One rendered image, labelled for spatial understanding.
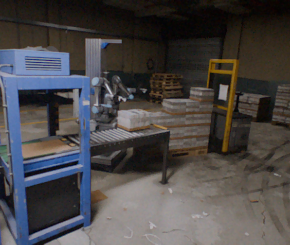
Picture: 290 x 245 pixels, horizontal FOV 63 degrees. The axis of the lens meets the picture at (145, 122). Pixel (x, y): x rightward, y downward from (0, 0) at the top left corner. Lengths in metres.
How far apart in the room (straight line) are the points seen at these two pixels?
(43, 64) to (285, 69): 8.96
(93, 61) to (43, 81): 1.93
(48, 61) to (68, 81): 0.25
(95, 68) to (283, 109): 6.20
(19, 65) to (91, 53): 1.89
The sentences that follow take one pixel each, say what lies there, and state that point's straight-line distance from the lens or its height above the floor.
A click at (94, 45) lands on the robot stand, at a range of 3.93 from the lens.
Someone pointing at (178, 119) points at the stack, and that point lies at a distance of 4.36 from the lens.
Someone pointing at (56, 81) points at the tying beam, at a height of 1.51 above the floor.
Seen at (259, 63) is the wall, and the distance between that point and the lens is 10.54.
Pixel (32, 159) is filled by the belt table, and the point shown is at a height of 0.80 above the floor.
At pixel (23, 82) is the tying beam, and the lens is 2.05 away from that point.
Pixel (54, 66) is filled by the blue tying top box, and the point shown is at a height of 1.63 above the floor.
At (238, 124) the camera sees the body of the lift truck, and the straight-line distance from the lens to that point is 5.08.
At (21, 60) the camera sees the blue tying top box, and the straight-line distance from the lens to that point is 2.22.
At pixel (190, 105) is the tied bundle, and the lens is 4.44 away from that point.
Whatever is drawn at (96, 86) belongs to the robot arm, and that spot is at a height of 1.34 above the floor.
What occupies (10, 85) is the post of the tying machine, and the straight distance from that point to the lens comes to 2.03.
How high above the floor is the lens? 1.69
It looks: 14 degrees down
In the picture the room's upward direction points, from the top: 3 degrees clockwise
